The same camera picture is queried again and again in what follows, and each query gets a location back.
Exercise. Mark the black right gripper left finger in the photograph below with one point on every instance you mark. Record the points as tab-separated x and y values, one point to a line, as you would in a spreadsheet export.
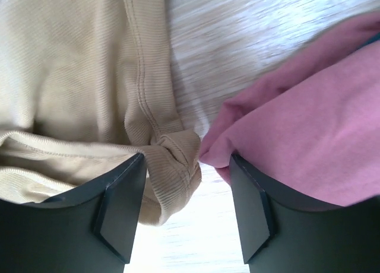
90	228

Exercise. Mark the tan brown garment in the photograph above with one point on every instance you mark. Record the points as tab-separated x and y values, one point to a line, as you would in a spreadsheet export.
85	85

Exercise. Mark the red graphic tank top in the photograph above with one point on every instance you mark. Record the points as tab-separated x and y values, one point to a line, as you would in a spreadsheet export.
312	123

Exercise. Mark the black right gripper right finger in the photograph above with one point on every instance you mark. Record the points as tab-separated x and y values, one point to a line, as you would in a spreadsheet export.
283	230

